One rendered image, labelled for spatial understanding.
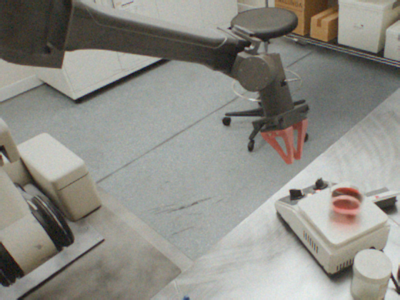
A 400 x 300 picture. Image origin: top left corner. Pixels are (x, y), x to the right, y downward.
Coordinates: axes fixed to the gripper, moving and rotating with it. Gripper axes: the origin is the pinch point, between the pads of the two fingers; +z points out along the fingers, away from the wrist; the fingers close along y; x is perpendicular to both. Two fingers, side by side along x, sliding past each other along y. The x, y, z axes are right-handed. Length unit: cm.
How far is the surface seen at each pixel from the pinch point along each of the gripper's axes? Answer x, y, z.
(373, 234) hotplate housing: -14.3, -1.0, 14.9
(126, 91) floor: 221, 88, -35
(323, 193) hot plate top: -5.4, -0.4, 7.5
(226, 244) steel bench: 10.0, -14.4, 12.4
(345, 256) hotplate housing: -11.5, -6.6, 16.4
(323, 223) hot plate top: -8.6, -6.4, 10.4
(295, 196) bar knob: 1.6, -0.7, 7.8
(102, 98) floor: 227, 72, -35
